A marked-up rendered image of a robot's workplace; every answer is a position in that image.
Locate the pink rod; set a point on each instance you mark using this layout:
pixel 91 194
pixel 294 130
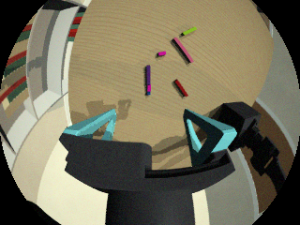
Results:
pixel 183 49

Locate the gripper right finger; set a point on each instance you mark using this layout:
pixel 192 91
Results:
pixel 219 136

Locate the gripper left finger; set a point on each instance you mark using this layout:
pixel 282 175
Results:
pixel 87 127

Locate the red rod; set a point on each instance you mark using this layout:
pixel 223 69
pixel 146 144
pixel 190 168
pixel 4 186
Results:
pixel 181 87

